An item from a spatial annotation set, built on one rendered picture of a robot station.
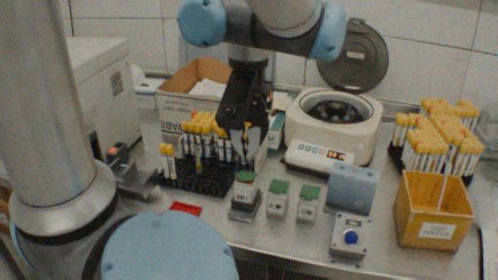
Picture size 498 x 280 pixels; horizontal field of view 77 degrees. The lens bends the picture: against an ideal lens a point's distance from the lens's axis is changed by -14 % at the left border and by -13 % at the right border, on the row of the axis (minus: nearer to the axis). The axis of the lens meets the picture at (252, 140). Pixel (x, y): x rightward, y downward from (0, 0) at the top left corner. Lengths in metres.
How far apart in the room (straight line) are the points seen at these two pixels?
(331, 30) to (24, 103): 0.33
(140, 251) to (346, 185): 0.53
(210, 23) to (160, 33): 0.89
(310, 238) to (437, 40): 0.73
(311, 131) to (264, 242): 0.31
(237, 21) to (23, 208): 0.33
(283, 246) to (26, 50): 0.58
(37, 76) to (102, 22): 1.23
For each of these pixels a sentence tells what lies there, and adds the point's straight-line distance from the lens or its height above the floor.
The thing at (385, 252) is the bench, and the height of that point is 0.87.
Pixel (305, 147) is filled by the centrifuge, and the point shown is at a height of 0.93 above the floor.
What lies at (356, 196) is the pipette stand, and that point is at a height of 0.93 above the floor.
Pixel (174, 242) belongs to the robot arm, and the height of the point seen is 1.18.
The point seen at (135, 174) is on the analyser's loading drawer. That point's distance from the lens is 0.87.
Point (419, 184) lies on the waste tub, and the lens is 0.83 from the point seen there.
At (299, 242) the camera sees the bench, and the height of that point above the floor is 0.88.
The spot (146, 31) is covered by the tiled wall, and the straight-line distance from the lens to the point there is 1.39.
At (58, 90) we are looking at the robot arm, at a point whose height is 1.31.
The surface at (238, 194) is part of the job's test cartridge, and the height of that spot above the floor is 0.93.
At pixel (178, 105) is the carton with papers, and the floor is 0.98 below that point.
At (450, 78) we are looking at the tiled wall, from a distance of 1.23.
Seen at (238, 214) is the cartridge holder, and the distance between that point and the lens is 0.76.
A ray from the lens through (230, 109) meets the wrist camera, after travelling 0.58.
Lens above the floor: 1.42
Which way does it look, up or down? 32 degrees down
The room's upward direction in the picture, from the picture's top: straight up
